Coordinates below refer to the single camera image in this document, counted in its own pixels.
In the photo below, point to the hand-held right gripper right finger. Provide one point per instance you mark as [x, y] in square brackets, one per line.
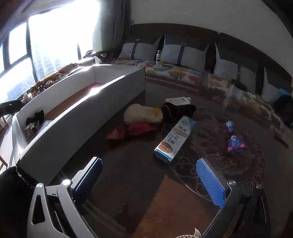
[210, 183]

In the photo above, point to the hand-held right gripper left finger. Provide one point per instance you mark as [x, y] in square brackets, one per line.
[88, 180]

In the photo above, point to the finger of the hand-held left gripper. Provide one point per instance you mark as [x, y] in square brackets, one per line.
[10, 107]

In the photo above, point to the black velvet scrunchie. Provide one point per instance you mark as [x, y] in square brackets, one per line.
[39, 114]

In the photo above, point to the rhinestone bow hair clip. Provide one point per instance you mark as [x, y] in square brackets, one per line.
[32, 127]

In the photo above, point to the black rectangular box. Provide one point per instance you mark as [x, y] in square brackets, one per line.
[45, 125]

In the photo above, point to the purple toy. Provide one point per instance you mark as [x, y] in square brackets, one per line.
[234, 144]

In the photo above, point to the blue and white medicine box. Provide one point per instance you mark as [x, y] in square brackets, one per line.
[174, 141]

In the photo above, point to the long white storage box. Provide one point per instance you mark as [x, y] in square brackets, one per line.
[80, 123]

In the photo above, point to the red hair accessory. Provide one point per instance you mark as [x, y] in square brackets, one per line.
[142, 129]

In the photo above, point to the cream knitted cloth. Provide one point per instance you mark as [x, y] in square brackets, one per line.
[139, 114]

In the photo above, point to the small white bottle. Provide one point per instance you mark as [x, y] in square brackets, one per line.
[26, 95]

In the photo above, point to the dark clothing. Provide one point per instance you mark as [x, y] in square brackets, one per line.
[13, 201]

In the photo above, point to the large window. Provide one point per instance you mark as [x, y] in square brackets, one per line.
[57, 34]

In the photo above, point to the small white box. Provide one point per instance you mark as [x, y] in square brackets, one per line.
[177, 100]

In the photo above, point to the clear jar with black lid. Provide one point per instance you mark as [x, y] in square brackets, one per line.
[237, 96]

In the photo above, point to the dark bag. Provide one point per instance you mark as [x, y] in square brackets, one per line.
[285, 108]

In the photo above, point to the floral sofa cover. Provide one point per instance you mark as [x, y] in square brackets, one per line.
[178, 73]

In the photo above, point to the blue cloth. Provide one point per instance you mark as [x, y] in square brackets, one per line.
[283, 92]

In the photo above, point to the dark curtain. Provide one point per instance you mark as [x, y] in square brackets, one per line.
[114, 27]

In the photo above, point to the clear spray bottle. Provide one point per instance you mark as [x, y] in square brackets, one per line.
[158, 58]

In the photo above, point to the dark brown sofa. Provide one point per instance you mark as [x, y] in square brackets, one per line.
[194, 32]

